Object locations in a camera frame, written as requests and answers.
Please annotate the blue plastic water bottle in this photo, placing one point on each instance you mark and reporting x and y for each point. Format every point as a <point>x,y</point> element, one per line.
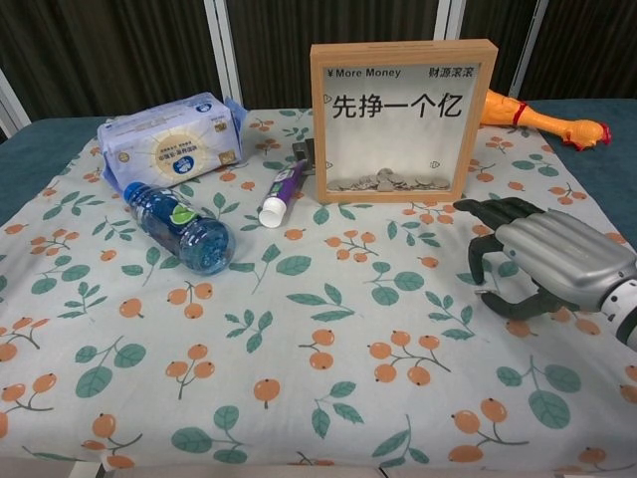
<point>184,229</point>

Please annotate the blue white tissue pack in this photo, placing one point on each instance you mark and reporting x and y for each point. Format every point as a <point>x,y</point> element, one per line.
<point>169,144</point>

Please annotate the dark folding partition screen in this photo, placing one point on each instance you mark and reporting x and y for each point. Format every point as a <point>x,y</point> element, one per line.
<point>124,50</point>

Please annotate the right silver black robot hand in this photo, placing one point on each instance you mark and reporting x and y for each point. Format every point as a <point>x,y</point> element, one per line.
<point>557,249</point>

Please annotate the teal table cover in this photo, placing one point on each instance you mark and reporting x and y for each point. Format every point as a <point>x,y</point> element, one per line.
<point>30,144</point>

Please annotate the dark grey small box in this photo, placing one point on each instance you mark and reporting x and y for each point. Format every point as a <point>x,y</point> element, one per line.
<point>303,152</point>

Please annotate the floral orange berry tablecloth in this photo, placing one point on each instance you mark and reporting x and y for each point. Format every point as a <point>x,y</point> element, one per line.
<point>318,348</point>

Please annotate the wooden money box frame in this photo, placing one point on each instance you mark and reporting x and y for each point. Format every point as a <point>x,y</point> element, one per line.
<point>398,139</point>

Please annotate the yellow rubber chicken toy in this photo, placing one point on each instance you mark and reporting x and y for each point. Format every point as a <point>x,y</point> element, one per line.
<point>547,124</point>

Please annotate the purple toothpaste tube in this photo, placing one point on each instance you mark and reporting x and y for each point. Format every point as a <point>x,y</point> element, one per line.
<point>283,189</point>

